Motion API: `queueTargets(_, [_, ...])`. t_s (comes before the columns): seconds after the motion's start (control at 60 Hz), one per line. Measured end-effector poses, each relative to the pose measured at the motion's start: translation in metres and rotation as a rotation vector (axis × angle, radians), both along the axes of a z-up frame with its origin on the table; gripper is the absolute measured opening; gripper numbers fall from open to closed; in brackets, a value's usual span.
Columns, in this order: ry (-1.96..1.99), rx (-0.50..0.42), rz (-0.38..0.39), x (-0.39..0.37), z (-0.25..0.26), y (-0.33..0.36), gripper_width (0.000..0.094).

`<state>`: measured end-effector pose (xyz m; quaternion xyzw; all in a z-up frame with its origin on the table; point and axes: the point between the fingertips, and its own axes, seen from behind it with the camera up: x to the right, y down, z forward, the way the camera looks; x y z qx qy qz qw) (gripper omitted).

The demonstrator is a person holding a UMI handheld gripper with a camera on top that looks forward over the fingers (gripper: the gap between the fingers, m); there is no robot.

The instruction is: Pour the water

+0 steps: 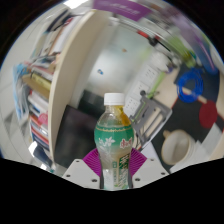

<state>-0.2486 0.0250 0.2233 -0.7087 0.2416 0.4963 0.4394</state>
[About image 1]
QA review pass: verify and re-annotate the green-labelled clear drink bottle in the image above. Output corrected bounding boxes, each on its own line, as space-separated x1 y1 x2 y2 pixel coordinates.
94 92 135 191

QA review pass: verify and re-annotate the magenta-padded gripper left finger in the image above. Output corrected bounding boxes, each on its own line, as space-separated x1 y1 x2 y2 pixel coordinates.
62 148 103 190

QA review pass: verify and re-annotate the grey metal laptop stand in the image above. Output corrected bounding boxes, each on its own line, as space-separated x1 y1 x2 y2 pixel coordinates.
129 90 173 150

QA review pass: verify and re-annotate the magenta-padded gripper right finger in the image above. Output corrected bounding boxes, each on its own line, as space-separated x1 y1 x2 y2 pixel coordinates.
128 148 170 190

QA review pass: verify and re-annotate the flat round red coaster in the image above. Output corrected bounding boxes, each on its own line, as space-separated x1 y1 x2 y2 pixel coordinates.
198 99 219 130

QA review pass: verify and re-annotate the white cup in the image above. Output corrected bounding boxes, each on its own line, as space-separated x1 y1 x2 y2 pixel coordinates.
161 129 196 166

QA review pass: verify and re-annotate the shelf unit with books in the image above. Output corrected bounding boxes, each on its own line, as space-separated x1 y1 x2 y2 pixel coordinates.
13 9 116 164

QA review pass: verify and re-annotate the dark wine bottle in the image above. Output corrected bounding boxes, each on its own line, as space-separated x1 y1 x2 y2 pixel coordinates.
135 29 169 51

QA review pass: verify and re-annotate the black desk mat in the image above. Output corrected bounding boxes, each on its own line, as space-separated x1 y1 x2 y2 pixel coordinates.
151 64 224 168

